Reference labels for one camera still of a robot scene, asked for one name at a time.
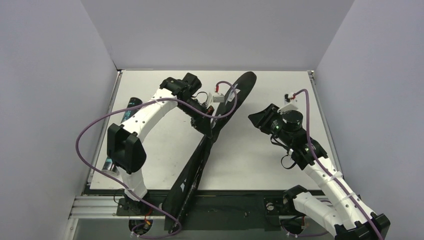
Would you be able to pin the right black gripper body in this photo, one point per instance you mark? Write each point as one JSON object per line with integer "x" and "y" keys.
{"x": 264, "y": 116}

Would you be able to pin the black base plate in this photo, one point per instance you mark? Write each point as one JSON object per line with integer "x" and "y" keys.
{"x": 279, "y": 215}

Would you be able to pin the black badminton racket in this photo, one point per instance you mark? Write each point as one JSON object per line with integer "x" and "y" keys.
{"x": 184, "y": 209}

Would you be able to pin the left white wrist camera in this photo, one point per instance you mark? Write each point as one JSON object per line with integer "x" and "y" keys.
{"x": 218, "y": 98}

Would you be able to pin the black shuttlecock tube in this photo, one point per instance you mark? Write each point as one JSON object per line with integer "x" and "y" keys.
{"x": 119, "y": 137}

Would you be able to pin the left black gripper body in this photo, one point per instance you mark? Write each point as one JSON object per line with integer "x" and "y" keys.
{"x": 201, "y": 121}

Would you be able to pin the black Crossway racket bag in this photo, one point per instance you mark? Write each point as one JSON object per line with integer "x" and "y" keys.
{"x": 195, "y": 166}

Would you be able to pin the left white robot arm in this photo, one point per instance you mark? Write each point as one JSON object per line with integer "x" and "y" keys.
{"x": 124, "y": 141}

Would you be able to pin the aluminium frame rail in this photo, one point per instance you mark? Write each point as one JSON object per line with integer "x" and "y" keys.
{"x": 107, "y": 207}

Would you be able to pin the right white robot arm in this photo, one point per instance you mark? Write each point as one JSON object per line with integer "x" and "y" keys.
{"x": 347, "y": 217}

